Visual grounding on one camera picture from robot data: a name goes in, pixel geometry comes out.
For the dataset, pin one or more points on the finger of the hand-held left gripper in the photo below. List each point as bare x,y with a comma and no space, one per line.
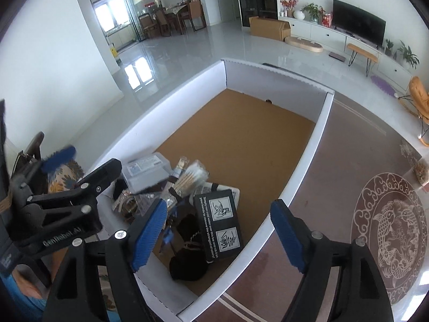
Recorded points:
58,158
100,176

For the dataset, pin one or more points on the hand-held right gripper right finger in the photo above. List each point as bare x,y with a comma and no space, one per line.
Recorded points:
286,234

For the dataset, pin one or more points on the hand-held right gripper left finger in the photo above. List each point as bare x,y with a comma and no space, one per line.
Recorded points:
150,234

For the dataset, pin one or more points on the rhinestone bow hair clip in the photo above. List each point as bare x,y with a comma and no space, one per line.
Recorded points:
126,205

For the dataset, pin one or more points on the black velvet pouch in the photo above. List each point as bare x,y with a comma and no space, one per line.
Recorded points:
186,265

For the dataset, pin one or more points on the white plastic box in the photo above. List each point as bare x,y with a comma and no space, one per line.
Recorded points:
147,174

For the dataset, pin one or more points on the white cardboard box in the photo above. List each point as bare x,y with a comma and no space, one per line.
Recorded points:
301,181

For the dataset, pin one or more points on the black box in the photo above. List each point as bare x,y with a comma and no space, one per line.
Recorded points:
218,228

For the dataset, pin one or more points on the cotton swab pack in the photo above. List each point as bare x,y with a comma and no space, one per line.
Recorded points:
189,177

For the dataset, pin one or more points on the person's left forearm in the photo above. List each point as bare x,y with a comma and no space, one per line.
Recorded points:
32,293

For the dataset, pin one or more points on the person's blue shirt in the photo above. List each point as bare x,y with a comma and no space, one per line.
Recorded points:
8,283

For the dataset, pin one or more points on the yellow bin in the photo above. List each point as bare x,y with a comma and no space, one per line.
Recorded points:
115,53

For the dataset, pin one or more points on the glass sliding door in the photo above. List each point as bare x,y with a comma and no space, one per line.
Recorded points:
117,13

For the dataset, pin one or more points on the dining table with chairs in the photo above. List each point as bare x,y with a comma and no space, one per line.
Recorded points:
174,15

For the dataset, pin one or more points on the black floor scale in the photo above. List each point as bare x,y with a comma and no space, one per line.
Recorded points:
337,56

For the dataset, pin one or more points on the orange lounge chair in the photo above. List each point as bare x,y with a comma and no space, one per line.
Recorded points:
419,97

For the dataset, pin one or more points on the oval wooden board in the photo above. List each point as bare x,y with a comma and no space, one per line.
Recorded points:
303,44

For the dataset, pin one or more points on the wooden bench with metal legs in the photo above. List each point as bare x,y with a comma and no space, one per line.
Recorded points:
362,50

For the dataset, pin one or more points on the white television cabinet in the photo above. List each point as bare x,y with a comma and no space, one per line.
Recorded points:
328,35

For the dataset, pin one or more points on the brown cardboard box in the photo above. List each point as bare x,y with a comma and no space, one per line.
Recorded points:
268,28

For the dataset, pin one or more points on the small green potted plant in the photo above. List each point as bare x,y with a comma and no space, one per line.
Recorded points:
389,47

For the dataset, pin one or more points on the large green potted plant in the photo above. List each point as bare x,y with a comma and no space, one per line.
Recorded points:
409,55

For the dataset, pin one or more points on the red gift box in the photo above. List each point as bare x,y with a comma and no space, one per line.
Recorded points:
327,20

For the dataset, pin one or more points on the bushy green potted plant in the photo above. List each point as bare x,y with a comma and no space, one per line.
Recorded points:
311,12

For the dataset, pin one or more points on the black television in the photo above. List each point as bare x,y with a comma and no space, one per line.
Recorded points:
358,21

